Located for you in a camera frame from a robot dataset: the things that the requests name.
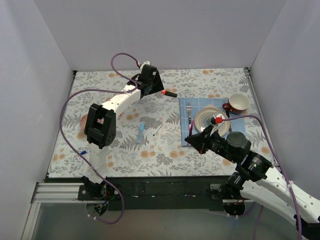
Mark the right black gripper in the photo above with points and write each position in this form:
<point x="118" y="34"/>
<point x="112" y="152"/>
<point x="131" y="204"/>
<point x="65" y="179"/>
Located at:
<point x="203" y="141"/>

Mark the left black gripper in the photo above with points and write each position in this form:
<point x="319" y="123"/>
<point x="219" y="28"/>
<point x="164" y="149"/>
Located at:
<point x="152" y="81"/>

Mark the light blue marker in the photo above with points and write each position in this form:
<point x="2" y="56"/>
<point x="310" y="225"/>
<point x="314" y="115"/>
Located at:
<point x="140" y="133"/>

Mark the pink pen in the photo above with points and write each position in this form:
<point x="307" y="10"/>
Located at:
<point x="191" y="128"/>

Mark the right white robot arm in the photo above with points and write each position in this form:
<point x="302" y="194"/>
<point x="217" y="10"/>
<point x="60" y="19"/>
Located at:
<point x="257" y="179"/>

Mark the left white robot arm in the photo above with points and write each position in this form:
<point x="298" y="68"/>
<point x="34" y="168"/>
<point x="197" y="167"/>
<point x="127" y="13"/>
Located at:
<point x="100" y="127"/>

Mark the white thin pen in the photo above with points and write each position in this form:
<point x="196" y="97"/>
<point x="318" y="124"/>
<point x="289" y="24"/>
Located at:
<point x="157" y="130"/>

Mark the orange black highlighter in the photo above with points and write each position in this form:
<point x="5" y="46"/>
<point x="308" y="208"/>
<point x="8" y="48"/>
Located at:
<point x="168" y="93"/>

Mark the blue checkered cloth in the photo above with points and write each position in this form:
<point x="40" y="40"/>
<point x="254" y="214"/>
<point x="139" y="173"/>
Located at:
<point x="197" y="104"/>

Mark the silver fork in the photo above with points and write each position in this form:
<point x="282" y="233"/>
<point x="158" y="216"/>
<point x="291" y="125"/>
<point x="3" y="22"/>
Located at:
<point x="189" y="113"/>

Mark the red white cup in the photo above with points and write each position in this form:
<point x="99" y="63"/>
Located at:
<point x="237" y="103"/>

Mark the orange patterned bowl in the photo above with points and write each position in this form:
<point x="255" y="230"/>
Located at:
<point x="83" y="122"/>

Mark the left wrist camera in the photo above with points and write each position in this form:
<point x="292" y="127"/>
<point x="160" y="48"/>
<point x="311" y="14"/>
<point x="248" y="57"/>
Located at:
<point x="140" y="65"/>

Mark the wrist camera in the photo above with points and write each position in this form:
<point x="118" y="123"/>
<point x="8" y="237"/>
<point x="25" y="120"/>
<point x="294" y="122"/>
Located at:
<point x="140" y="65"/>
<point x="217" y="122"/>

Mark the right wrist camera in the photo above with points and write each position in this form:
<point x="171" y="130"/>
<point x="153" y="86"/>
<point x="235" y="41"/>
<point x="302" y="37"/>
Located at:
<point x="217" y="122"/>

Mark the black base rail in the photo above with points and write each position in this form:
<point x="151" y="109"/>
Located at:
<point x="163" y="193"/>

